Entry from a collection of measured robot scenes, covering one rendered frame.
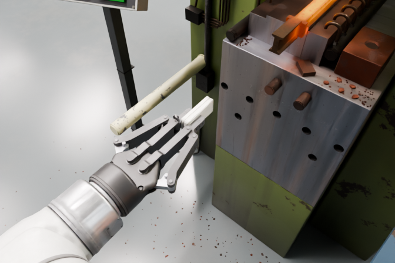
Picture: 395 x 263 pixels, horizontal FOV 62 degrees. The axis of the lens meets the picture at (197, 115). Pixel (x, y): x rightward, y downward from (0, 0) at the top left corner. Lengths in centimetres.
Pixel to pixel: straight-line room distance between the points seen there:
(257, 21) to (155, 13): 193
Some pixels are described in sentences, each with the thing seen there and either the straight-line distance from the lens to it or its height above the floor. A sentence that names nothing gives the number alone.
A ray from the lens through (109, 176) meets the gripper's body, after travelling 46.
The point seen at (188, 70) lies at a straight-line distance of 119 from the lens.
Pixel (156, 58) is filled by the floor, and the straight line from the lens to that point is 228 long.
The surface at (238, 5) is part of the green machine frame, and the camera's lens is 106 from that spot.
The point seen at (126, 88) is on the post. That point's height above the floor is 52.
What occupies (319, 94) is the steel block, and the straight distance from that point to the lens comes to 79.
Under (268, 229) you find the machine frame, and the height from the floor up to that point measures 15.
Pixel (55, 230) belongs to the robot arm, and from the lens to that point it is 44.
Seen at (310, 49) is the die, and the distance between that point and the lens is 82.
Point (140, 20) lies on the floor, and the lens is 267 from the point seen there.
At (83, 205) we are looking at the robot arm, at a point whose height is 104.
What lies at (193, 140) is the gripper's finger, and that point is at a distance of 52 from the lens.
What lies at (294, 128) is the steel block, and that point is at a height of 75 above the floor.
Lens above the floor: 142
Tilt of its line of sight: 49 degrees down
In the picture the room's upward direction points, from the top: straight up
